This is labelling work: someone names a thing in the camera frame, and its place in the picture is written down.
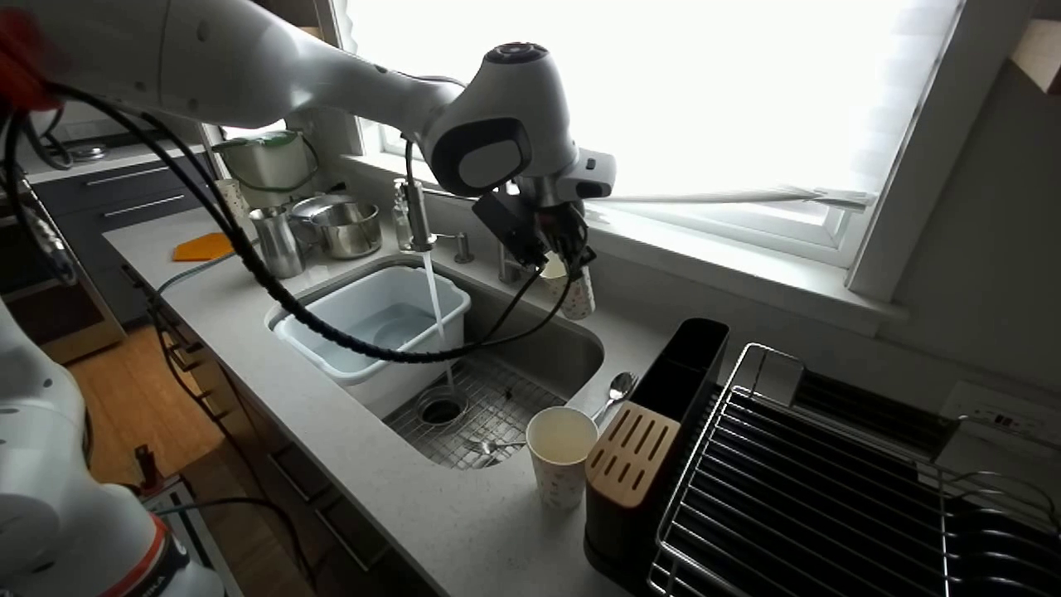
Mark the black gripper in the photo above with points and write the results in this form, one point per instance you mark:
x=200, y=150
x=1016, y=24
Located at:
x=558, y=225

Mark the chrome spring pull-down faucet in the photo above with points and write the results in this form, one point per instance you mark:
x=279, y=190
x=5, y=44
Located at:
x=419, y=218

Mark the stainless steel sink basin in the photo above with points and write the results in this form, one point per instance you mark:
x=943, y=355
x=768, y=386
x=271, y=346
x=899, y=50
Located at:
x=550, y=344

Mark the steel spoon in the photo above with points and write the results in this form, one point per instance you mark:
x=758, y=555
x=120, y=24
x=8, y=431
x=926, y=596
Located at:
x=614, y=397

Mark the steel fork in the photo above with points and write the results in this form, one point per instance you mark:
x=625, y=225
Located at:
x=492, y=445

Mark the shiny steel pot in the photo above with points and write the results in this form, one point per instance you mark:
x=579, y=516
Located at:
x=350, y=230

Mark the tall steel jar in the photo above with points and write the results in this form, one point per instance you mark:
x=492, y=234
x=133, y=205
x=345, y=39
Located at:
x=275, y=246

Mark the white container green rim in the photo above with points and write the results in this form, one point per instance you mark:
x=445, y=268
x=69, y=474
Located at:
x=268, y=166

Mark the orange round lid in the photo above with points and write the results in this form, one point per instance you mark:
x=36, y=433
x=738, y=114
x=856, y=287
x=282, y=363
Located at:
x=200, y=246

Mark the dark built-in oven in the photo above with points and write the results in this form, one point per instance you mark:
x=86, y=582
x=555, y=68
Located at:
x=44, y=276

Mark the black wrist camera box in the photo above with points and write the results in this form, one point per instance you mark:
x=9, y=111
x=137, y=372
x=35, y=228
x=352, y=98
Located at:
x=506, y=228

